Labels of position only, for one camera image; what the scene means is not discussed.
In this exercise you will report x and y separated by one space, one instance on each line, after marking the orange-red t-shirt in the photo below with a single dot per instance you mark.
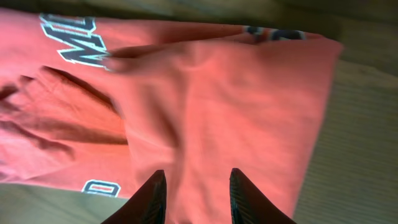
98 105

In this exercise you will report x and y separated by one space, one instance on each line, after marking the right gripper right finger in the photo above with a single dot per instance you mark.
249 205

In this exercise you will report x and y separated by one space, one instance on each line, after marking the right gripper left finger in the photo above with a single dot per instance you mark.
147 206

